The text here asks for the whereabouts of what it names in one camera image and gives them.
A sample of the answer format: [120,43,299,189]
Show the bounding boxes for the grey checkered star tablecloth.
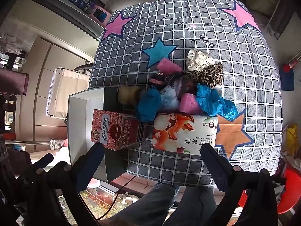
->
[88,0,283,189]

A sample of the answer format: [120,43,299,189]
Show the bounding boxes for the light blue fluffy scrunchie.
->
[157,85,181,112]

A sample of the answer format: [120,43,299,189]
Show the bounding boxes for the blue crinkled cloth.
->
[138,88,161,122]
[195,83,238,123]

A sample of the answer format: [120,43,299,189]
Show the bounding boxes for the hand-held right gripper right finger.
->
[200,143,292,226]

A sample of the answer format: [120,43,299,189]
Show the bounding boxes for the silver pole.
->
[5,139,51,146]

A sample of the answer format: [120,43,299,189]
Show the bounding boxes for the white perforated basket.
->
[49,139,67,150]

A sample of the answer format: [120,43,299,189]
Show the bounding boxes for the pink plastic stool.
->
[90,7,111,25]

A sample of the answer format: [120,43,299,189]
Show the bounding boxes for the person's left leg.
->
[106,182,180,226]

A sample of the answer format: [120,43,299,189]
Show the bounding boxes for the red plastic stool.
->
[239,162,298,215]

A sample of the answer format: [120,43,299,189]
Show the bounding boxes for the pink navy knitted band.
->
[149,73,174,86]

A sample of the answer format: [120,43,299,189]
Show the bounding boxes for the purple fringed cloth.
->
[0,68,30,97]

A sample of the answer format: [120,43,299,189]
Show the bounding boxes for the pink sponge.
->
[157,57,183,74]
[179,92,205,115]

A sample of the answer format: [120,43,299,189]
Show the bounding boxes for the grey curtain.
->
[22,0,104,41]

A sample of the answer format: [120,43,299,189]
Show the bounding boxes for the blue red bag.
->
[279,60,301,92]

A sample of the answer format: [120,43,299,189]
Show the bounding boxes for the white orange tissue pack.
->
[150,112,219,156]

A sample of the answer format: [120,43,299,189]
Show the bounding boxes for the black cable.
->
[96,175,137,220]

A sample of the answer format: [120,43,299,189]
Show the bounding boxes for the leopard print scrunchie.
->
[185,62,224,89]

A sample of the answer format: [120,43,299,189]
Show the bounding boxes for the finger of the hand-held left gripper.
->
[29,153,54,171]

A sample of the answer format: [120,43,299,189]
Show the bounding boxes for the white cardboard box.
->
[67,87,132,184]

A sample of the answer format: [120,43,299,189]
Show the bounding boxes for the beige folding chair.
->
[46,61,94,123]

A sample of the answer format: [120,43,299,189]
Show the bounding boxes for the beige sock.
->
[118,85,141,107]

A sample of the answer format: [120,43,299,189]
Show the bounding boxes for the yellow bag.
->
[286,124,298,153]

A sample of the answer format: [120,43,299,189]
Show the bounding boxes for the white polka dot scrunchie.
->
[185,48,215,72]

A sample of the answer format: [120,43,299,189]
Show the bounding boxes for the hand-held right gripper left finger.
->
[9,142,105,226]

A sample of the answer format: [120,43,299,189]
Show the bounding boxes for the red patterned tissue box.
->
[91,109,148,150]

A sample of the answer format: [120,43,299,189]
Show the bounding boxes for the purple knit scrunchie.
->
[165,74,198,99]

